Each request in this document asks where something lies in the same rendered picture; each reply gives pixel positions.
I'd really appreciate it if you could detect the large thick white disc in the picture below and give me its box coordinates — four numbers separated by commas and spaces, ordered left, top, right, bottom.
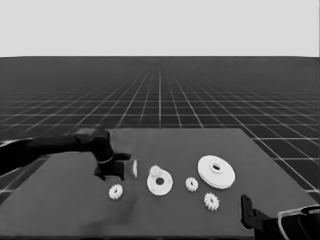
196, 154, 237, 190

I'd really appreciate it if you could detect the small white gear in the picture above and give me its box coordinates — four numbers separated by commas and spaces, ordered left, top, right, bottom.
149, 164, 162, 178
203, 192, 221, 212
184, 176, 200, 193
108, 183, 124, 201

